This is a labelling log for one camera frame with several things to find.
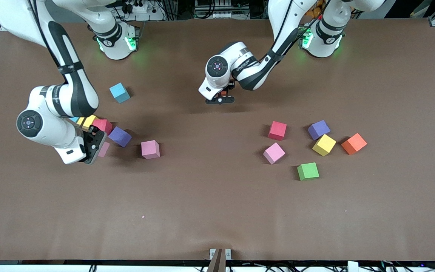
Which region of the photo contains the pink foam cube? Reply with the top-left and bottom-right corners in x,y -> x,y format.
97,141 -> 111,158
263,142 -> 286,165
141,140 -> 161,159

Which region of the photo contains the red foam cube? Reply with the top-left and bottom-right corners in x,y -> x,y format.
92,119 -> 113,136
268,121 -> 288,141

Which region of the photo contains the yellow foam cube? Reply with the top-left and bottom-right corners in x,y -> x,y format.
77,115 -> 98,132
312,134 -> 337,157

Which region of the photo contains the purple foam cube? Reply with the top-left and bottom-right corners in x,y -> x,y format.
307,120 -> 331,141
108,126 -> 133,148

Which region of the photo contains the orange bagged items pile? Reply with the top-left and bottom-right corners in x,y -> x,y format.
305,2 -> 325,19

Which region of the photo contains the green foam cube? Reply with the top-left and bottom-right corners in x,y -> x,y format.
297,162 -> 320,181

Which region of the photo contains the metal bracket with post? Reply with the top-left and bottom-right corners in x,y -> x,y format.
209,248 -> 232,272

